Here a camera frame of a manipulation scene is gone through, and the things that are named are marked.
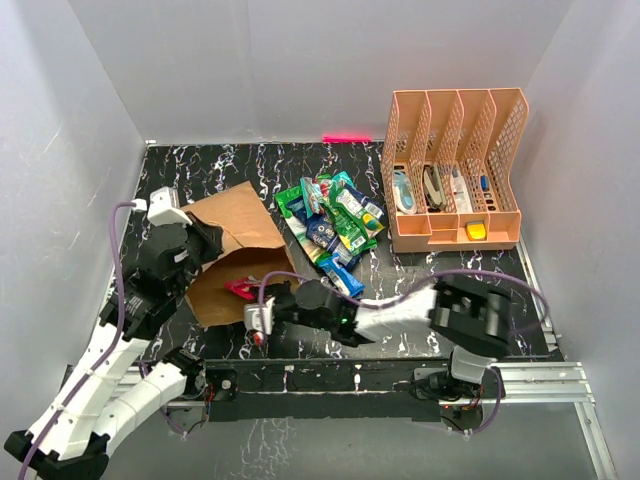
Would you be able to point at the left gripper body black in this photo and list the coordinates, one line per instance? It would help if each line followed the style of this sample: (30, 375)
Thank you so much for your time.
(194, 264)

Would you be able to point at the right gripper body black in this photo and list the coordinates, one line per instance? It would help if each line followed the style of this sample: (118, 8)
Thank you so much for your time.
(296, 314)

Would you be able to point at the small red snack packet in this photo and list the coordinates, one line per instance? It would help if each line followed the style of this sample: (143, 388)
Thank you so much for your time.
(246, 287)

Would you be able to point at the brown paper bag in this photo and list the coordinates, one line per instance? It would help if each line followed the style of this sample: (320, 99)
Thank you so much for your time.
(252, 246)

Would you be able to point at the green Chuba cassava chips bag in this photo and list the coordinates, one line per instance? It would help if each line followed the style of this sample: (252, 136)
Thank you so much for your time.
(284, 200)

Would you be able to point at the small blue snack packet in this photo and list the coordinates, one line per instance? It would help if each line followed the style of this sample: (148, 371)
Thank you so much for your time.
(342, 279)

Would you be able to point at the blue white snack bag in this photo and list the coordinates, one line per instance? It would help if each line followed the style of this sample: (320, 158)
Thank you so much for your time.
(336, 233)

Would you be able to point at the dark blue snack bag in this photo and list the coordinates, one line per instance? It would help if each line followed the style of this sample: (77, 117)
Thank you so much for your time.
(305, 215)

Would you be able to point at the green white snack bag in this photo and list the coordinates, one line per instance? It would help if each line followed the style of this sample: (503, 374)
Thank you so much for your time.
(358, 218)

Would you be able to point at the teal red candy bag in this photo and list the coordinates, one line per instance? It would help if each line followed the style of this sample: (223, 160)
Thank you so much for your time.
(315, 191)

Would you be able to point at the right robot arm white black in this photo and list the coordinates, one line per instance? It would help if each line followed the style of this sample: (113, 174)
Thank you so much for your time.
(472, 315)

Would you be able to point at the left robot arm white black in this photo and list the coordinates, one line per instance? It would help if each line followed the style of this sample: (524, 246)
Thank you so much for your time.
(84, 424)

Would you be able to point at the pink tape strip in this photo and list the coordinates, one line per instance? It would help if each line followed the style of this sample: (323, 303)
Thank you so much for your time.
(345, 137)

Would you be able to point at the blue white tape dispenser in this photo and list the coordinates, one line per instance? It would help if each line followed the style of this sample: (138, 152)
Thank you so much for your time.
(403, 193)

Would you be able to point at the grey stapler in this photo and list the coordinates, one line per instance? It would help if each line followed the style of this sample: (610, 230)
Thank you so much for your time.
(433, 187)

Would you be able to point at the white small packet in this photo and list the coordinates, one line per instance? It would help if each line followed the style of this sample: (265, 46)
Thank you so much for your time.
(460, 191)

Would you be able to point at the yellow small object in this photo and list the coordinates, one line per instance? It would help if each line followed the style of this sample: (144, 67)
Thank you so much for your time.
(476, 231)

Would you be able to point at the orange plastic desk organizer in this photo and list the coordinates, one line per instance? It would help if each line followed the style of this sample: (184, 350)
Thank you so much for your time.
(477, 131)

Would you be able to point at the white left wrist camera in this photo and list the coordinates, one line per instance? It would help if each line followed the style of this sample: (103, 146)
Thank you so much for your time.
(163, 208)

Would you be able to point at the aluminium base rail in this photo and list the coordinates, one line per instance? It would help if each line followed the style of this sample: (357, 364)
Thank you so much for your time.
(233, 390)

